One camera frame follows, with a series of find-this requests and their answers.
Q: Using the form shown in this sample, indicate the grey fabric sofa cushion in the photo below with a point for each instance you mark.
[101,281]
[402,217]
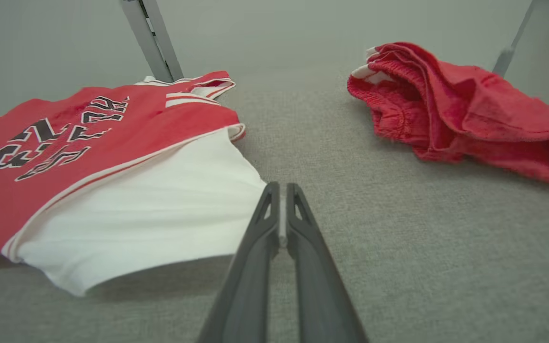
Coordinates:
[422,247]

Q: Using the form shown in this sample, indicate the red and white jersey shirt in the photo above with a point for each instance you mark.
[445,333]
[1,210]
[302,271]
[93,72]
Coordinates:
[112,190]

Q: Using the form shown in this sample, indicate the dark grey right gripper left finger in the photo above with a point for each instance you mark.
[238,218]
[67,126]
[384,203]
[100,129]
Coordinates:
[246,286]

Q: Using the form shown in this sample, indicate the grey metal partition post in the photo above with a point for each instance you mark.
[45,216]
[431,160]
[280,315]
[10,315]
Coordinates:
[165,38]
[143,43]

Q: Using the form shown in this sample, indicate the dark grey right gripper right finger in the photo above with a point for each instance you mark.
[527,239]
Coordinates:
[322,286]

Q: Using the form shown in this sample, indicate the thin grey metal post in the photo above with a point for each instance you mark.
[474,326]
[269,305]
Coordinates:
[513,43]

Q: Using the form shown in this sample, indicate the red shorts with white trim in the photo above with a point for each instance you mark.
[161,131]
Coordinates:
[470,109]

